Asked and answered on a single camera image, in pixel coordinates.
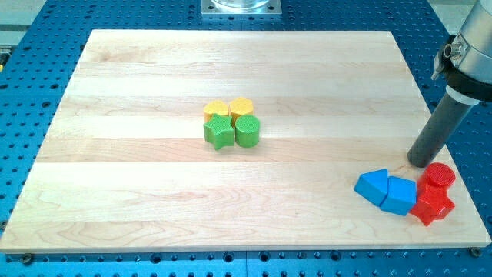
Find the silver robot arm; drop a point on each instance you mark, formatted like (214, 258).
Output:
(465, 58)

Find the blue triangle block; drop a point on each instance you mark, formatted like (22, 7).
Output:
(373, 186)

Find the green cylinder block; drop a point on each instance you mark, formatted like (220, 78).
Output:
(247, 131)

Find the green star block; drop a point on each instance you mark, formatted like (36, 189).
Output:
(219, 131)

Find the yellow hexagon block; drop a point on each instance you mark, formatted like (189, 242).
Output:
(239, 107)

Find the yellow heart block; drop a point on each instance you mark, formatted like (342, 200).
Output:
(216, 107)

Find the light wooden board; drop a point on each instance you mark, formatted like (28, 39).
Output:
(124, 166)

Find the blue cube block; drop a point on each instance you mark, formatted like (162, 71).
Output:
(401, 196)

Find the red cylinder block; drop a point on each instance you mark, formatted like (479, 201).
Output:
(436, 176)

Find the red star block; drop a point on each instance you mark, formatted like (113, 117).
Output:
(432, 204)

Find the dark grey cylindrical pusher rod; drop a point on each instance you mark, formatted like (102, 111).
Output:
(443, 122)

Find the blue perforated metal table plate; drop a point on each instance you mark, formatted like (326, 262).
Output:
(38, 71)

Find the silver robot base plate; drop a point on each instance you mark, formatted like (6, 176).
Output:
(218, 8)

